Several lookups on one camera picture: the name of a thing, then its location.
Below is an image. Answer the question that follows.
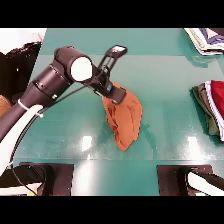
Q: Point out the brown garment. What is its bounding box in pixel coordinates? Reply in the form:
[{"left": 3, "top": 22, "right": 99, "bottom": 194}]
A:
[{"left": 0, "top": 94, "right": 13, "bottom": 117}]

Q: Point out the red garment with white trim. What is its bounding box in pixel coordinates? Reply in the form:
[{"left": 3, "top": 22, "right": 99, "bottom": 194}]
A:
[{"left": 204, "top": 79, "right": 224, "bottom": 143}]

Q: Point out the orange garment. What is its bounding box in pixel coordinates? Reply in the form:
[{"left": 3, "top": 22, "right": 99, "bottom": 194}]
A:
[{"left": 101, "top": 81, "right": 144, "bottom": 152}]

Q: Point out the black garment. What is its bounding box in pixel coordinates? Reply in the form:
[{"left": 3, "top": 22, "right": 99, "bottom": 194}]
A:
[{"left": 0, "top": 41, "right": 43, "bottom": 105}]

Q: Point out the white garment with purple print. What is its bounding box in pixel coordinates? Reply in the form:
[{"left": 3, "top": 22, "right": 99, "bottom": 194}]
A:
[{"left": 183, "top": 27, "right": 224, "bottom": 57}]

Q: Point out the dark green garment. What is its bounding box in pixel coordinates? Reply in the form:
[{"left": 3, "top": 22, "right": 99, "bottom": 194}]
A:
[{"left": 190, "top": 82, "right": 221, "bottom": 137}]

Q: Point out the black cable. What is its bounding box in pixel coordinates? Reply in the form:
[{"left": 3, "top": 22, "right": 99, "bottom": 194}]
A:
[{"left": 7, "top": 83, "right": 101, "bottom": 197}]

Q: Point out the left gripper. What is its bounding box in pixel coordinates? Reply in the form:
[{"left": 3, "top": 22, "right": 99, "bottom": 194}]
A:
[{"left": 89, "top": 65, "right": 128, "bottom": 105}]

